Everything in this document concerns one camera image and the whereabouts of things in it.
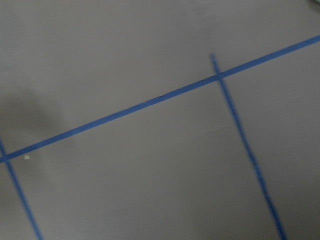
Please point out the cream bear tray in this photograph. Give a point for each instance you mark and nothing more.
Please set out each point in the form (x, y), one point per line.
(316, 1)

